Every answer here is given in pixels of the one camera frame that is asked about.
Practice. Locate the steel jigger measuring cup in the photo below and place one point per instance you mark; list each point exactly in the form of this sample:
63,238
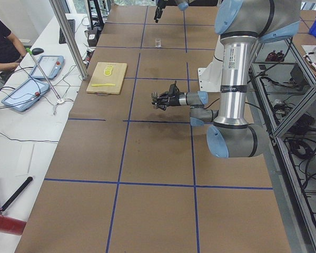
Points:
154,96

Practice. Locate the yellow plastic knife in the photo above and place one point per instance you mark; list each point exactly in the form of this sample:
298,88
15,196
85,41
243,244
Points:
103,84

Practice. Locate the blue teach pendant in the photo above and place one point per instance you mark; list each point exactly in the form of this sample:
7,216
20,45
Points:
26,95
51,65

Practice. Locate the aluminium frame post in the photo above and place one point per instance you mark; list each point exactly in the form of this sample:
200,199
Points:
69,36

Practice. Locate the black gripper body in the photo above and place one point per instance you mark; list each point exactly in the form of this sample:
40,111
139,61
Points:
157,13
174,100

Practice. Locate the black power box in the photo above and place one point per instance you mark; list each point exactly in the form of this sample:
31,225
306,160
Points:
93,36

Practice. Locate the near blue teach pendant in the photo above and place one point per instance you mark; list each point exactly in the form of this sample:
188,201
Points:
26,95

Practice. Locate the wooden cutting board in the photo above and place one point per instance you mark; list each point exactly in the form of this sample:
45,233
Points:
117,77

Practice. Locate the red cylinder bottle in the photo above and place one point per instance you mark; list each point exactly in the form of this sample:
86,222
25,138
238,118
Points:
11,226

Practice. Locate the black computer mouse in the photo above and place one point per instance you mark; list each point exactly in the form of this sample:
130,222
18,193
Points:
37,51

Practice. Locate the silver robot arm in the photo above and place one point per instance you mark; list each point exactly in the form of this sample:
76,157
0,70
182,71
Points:
239,24
181,4

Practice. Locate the clear glass shaker cup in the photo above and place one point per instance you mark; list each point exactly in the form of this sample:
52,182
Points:
158,43

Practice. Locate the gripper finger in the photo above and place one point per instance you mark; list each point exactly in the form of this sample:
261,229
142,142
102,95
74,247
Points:
158,14
161,96
159,106

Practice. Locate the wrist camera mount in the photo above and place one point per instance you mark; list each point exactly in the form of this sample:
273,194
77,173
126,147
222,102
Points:
174,90

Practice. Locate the far blue teach pendant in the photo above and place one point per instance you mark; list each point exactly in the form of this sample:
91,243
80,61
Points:
51,65

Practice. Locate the seated person black shirt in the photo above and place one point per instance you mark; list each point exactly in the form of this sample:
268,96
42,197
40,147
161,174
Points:
12,51

